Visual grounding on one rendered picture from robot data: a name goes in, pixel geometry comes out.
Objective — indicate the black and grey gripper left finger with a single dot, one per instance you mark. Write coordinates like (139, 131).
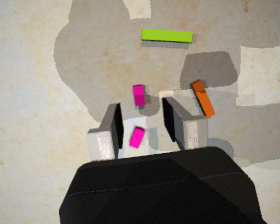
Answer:
(104, 142)

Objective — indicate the lime green rectangular bar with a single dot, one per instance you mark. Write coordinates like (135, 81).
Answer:
(166, 35)

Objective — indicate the orange rod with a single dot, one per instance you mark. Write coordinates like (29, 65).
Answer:
(202, 98)

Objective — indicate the magenta rectangular block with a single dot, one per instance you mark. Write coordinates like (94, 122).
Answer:
(136, 137)
(138, 95)

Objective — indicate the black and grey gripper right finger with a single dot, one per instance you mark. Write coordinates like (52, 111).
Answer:
(189, 132)

